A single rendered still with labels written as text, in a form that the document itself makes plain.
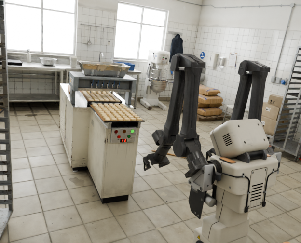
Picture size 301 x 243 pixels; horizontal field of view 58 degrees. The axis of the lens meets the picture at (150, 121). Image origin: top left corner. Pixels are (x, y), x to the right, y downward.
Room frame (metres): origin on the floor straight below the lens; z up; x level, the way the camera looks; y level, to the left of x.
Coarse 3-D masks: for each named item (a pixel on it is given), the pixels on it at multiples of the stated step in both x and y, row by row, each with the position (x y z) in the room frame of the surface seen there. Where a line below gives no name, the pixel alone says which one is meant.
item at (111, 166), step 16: (96, 128) 2.61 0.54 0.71; (96, 144) 2.58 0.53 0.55; (112, 144) 2.35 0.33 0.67; (128, 144) 2.42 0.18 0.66; (96, 160) 2.54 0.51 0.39; (112, 160) 2.35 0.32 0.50; (128, 160) 2.43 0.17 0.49; (96, 176) 2.50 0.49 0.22; (112, 176) 2.36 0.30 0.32; (128, 176) 2.43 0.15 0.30; (112, 192) 2.37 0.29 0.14; (128, 192) 2.45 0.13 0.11
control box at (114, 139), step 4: (112, 128) 2.33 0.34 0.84; (116, 128) 2.34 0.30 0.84; (120, 128) 2.35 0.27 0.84; (124, 128) 2.37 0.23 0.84; (128, 128) 2.38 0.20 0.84; (132, 128) 2.40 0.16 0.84; (136, 128) 2.42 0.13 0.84; (112, 132) 2.31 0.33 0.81; (120, 132) 2.35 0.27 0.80; (128, 132) 2.38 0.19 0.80; (112, 136) 2.31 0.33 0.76; (116, 136) 2.33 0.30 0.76; (124, 136) 2.37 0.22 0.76; (132, 136) 2.40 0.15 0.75; (112, 140) 2.32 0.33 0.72; (116, 140) 2.33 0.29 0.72; (120, 140) 2.35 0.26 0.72; (124, 140) 2.37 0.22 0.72; (128, 140) 2.38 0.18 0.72; (132, 140) 2.40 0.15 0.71
